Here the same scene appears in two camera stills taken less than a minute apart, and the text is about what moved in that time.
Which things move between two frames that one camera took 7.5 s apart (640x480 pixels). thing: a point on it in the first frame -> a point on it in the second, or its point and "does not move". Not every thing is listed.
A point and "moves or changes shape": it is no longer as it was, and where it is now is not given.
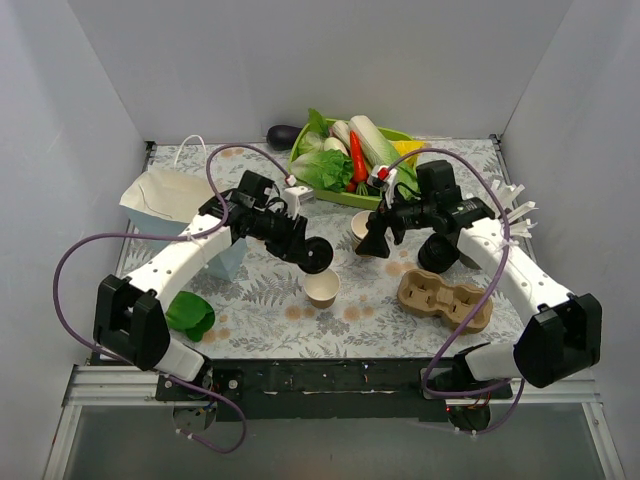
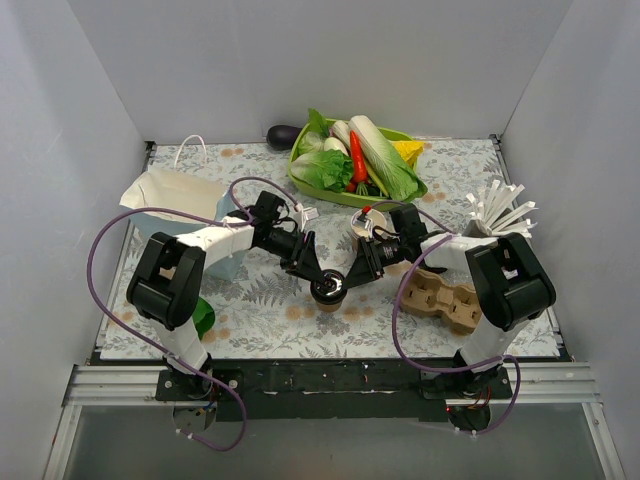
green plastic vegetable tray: x=367 y=200 does not move
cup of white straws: x=523 y=228 does not move
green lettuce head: x=330 y=170 does not move
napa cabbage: x=379 y=151 does not move
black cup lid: x=319 y=255 moves or changes shape
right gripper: x=388 y=220 -> x=367 y=260
